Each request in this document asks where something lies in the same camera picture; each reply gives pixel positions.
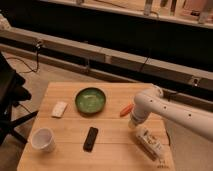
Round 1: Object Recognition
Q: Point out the cream robot gripper finger tip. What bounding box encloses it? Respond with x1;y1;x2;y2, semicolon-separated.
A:
128;120;137;129

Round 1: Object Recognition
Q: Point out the white lotion bottle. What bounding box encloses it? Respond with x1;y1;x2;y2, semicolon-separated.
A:
135;128;165;159

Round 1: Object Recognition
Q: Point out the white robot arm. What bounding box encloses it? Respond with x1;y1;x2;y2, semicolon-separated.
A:
129;85;213;142

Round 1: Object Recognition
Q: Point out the orange carrot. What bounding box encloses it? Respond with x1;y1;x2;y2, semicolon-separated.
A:
120;104;134;117

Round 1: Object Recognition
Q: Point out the black remote control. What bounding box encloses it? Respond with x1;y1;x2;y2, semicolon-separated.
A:
83;127;98;152

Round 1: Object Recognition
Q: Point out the green bowl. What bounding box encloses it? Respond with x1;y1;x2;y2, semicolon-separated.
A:
75;87;106;115

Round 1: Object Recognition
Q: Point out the wooden table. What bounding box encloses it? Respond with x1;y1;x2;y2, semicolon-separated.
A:
18;82;175;171

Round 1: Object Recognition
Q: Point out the white rectangular sponge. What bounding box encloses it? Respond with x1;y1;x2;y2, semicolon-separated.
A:
51;101;67;118

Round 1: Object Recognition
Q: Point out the white paper cup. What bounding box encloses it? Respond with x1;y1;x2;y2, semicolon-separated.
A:
30;128;56;152

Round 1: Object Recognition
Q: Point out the black office chair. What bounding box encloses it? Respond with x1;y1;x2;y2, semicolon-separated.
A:
0;51;37;145

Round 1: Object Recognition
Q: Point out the black floor cable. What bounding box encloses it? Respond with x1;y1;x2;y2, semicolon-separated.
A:
4;39;44;75

